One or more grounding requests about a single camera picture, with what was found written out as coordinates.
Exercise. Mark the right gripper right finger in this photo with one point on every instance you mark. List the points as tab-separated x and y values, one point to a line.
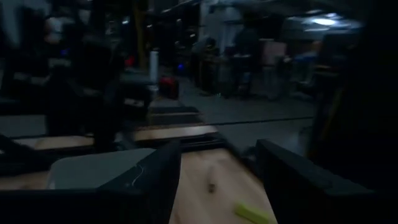
326	205

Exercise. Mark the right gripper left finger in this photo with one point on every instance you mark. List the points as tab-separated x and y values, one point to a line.
93	207

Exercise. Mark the lime green wooden block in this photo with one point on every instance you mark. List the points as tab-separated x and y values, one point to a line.
252	213

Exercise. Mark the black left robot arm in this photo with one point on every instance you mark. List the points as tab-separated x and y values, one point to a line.
87	93

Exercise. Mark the grey plastic bin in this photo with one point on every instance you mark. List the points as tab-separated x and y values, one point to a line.
93	168

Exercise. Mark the red box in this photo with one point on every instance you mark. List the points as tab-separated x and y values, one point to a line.
169	87

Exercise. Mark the white roll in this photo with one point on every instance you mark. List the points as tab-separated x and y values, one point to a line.
153	67

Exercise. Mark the black aluminium rig frame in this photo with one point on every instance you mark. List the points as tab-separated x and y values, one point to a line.
199	143

